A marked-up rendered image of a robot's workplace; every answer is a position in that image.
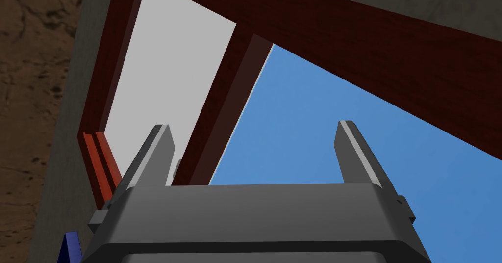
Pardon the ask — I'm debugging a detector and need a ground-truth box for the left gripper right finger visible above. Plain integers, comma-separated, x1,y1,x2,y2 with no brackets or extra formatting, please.
333,120,398,197

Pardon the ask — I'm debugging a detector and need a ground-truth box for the blue block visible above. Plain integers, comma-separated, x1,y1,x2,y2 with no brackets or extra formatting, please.
57,231,84,263

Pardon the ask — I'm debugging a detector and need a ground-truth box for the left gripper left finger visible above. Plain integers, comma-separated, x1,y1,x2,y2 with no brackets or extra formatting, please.
116,124,176,189

